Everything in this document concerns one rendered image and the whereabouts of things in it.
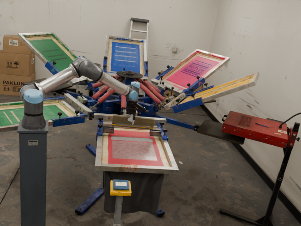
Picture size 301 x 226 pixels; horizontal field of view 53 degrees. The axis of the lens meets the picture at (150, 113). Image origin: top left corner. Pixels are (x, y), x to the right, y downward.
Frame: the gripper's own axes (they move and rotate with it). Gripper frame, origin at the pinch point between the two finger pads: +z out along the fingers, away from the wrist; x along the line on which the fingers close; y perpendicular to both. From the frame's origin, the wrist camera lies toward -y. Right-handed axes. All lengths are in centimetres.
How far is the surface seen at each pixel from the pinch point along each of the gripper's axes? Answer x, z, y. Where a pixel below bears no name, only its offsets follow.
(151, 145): 14.7, 13.3, -15.6
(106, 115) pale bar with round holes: -24.0, 5.0, 22.7
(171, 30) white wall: -415, -54, -106
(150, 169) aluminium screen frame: 58, 11, -9
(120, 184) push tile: 76, 12, 12
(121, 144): 16.5, 13.4, 9.5
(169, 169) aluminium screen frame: 58, 10, -23
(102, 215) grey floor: -14, 109, 18
